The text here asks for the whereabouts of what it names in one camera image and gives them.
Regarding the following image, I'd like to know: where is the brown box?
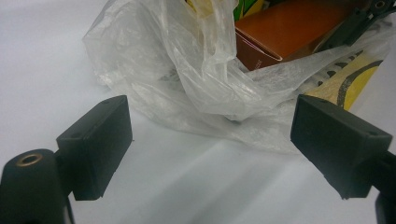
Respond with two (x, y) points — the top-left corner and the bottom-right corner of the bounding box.
(234, 0), (372, 72)

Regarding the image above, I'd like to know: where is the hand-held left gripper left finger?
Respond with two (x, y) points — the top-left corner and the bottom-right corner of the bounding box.
(55, 94), (134, 202)

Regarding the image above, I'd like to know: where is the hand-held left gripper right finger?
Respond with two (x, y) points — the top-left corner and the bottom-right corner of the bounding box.
(290, 93), (394, 201)

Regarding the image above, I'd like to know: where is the translucent plastic smiley bag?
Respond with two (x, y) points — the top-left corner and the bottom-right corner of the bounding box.
(82, 0), (396, 155)

